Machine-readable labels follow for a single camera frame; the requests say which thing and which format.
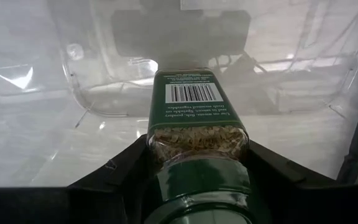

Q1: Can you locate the green-lidded spice jar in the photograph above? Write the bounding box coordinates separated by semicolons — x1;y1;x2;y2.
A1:
144;67;254;224

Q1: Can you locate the clear plastic bin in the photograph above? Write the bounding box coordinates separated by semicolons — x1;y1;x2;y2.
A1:
47;0;358;184

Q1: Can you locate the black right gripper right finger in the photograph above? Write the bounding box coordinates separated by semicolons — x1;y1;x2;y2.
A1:
244;140;358;224

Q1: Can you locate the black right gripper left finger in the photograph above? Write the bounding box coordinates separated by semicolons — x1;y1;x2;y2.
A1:
0;134;164;224

